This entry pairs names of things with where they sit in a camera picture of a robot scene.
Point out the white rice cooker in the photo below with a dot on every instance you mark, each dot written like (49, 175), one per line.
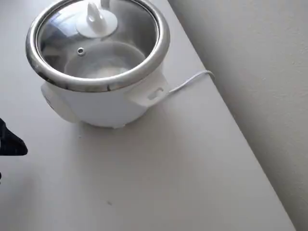
(101, 106)

